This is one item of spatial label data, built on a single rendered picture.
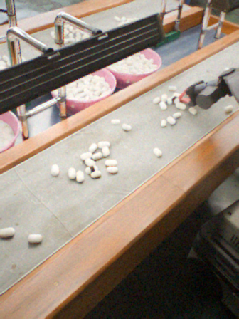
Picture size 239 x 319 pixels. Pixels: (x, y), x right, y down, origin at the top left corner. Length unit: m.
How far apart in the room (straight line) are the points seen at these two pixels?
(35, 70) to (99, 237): 0.41
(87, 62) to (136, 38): 0.18
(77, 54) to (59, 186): 0.37
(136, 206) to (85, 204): 0.14
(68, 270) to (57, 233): 0.12
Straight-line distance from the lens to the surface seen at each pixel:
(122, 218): 0.88
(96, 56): 0.86
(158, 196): 0.94
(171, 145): 1.13
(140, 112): 1.25
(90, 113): 1.18
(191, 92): 1.25
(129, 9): 2.09
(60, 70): 0.80
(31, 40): 0.83
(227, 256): 1.41
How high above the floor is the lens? 1.48
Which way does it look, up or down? 45 degrees down
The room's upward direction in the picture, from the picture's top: 6 degrees clockwise
